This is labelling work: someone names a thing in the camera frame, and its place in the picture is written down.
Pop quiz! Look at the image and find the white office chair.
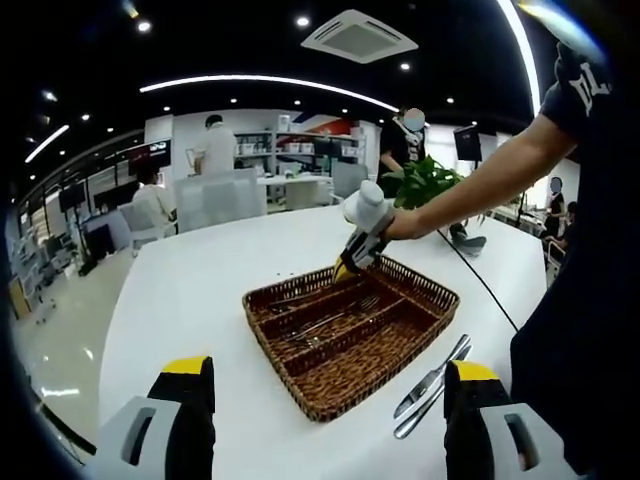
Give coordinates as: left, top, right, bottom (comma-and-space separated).
332, 162, 370, 206

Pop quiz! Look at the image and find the translucent white desk partition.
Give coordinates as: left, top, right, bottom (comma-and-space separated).
172, 168, 266, 235

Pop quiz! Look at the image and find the black cable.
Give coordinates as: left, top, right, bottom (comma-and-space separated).
435, 227, 521, 334

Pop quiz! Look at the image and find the steel fork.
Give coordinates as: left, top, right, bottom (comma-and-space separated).
299, 294, 382, 331

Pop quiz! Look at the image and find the white storage shelf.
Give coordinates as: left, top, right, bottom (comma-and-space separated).
233, 130, 361, 169

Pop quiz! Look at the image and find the black monitor on stand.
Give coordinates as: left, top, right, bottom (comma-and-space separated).
58, 183, 89, 211
453, 125, 484, 162

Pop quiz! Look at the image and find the person's right hand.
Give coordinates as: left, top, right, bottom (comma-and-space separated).
385, 206, 437, 243

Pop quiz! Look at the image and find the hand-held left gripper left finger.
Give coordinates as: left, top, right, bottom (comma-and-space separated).
96, 354, 217, 480

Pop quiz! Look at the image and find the grey curved object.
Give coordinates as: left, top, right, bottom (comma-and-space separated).
448, 223, 487, 257

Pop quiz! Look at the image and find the curved ceiling light strip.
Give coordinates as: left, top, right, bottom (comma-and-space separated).
497, 0, 544, 116
24, 124, 71, 164
139, 74, 401, 114

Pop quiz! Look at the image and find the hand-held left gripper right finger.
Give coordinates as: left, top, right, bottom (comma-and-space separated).
442, 358, 577, 480

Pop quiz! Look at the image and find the brown wooden cabinet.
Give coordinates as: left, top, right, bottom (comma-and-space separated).
8, 277, 32, 321

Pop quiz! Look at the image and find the brown wicker utensil storage tray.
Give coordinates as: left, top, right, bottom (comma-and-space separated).
242, 253, 461, 424

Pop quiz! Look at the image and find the ceiling air conditioner vent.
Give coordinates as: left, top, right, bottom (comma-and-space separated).
300, 9, 419, 65

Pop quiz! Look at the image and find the person's dark shirt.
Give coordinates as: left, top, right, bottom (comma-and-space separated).
509, 39, 640, 476

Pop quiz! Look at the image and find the green potted plant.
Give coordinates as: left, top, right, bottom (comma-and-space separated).
382, 154, 494, 226

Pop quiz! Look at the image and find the black wall screen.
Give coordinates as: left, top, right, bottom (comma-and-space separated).
127, 139, 172, 176

